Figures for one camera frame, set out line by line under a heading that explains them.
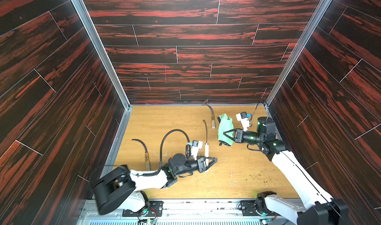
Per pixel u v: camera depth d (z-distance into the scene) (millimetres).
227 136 702
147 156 907
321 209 387
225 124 684
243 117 673
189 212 736
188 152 639
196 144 681
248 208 733
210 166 676
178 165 585
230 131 693
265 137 578
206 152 690
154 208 734
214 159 692
